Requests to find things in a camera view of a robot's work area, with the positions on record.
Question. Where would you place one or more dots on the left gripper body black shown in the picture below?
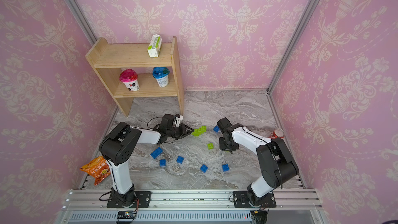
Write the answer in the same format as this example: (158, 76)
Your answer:
(173, 132)

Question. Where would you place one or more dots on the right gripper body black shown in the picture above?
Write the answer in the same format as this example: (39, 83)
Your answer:
(224, 144)

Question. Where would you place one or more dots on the green lego pair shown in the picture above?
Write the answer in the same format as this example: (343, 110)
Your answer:
(196, 132)

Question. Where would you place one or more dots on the green small lego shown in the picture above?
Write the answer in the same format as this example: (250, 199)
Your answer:
(210, 146)

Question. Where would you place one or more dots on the green long lego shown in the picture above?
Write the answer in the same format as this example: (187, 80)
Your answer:
(203, 129)

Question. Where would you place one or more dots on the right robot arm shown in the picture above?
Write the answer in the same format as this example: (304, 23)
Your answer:
(276, 162)

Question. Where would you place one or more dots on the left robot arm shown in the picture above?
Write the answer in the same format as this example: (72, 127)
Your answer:
(118, 146)

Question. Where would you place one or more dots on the blue small lego far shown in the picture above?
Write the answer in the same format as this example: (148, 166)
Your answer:
(216, 129)

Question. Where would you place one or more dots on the blue large lego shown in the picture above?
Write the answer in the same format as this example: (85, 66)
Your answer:
(156, 153)

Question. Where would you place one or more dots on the blue small lego front-right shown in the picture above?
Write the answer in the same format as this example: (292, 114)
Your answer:
(225, 168)

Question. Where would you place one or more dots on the blue small lego middle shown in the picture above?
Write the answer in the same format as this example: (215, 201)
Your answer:
(180, 159)

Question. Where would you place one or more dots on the blue small lego front-left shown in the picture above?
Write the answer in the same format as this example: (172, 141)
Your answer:
(162, 163)

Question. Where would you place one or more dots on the blue small lego front-centre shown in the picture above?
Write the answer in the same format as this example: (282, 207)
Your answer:
(204, 168)

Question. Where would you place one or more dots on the red soda can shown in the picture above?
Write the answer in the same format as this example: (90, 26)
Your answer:
(277, 133)

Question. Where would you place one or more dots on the blue lid yogurt cup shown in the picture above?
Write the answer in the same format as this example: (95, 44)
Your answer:
(161, 74)

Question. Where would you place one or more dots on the pink lid yogurt cup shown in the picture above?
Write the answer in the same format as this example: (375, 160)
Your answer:
(130, 79)

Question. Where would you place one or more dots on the orange snack bag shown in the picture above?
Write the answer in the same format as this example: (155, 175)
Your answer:
(98, 168)

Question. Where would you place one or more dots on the green white carton box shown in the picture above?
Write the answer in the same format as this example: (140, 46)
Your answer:
(154, 46)

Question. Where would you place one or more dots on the wooden two-tier shelf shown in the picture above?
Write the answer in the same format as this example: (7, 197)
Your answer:
(108, 60)

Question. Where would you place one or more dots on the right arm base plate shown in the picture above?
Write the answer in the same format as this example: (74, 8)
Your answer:
(246, 199)

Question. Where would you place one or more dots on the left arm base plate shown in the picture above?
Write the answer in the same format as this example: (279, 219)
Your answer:
(137, 199)

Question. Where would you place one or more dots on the aluminium front rail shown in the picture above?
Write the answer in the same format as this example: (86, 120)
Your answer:
(195, 206)

